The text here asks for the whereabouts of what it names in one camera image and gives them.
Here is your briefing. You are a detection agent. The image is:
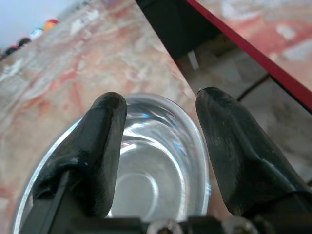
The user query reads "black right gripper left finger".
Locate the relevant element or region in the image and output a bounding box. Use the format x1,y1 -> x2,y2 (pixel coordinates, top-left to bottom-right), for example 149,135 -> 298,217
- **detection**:
19,91 -> 128,234

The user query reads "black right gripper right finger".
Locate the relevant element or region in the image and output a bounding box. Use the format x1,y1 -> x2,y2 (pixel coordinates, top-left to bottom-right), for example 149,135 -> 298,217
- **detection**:
195,87 -> 312,220

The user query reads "clear drinking glass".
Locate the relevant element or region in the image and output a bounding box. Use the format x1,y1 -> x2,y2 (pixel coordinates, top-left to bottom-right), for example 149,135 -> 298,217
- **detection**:
12,94 -> 212,234

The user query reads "dark red ball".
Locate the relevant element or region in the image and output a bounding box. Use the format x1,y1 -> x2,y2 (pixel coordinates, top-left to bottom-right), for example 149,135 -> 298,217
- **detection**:
17,37 -> 32,48

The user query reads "black ball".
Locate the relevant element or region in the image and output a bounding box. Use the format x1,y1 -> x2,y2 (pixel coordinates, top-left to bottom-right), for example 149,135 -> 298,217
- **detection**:
4,45 -> 19,56

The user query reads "white and blue ball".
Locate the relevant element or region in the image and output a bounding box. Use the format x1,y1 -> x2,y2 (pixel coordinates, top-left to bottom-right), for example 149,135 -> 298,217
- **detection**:
29,28 -> 44,39

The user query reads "orange ball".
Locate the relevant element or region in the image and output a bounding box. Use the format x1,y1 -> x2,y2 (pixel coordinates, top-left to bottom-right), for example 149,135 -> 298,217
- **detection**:
43,19 -> 60,32

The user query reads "black floor cable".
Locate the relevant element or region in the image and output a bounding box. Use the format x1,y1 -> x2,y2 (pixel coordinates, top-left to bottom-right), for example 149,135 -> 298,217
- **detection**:
236,73 -> 271,102

